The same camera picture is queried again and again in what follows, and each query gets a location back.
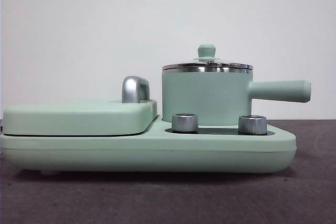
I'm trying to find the glass lid with green knob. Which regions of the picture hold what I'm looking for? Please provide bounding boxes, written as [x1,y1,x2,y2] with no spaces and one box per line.
[161,44,254,71]

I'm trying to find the mint green steamer pot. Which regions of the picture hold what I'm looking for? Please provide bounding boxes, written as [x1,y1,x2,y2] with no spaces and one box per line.
[161,67,312,127]

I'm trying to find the silver control dial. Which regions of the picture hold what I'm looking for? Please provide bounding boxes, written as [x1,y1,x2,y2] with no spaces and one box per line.
[171,113,200,133]
[238,114,268,135]

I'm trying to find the mint green hinged griddle cover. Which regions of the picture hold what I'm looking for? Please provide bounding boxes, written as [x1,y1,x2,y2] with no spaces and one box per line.
[2,98,159,137]

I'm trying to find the mint green breakfast maker base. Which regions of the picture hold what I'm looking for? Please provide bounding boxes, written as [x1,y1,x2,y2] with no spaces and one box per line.
[0,115,298,176]

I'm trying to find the silver griddle cover handle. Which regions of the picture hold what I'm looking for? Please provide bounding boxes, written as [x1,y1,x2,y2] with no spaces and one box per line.
[121,76,151,104]

